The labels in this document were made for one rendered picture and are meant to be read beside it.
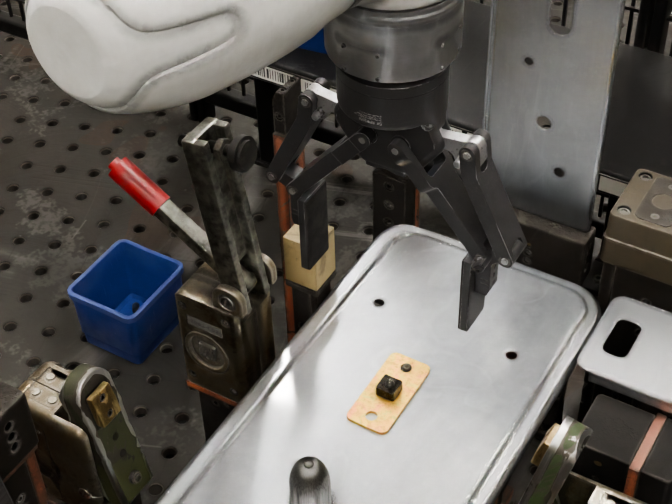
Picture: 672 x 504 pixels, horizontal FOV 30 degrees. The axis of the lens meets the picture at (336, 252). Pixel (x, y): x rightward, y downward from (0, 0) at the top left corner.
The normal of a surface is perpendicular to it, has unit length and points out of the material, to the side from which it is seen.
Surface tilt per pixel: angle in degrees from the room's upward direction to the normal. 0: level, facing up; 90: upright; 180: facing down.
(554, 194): 90
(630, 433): 0
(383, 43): 90
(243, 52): 102
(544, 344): 0
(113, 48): 77
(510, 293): 0
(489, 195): 63
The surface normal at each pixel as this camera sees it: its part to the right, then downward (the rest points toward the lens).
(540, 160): -0.51, 0.59
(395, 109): 0.01, 0.68
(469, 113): -0.03, -0.73
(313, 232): 0.86, 0.33
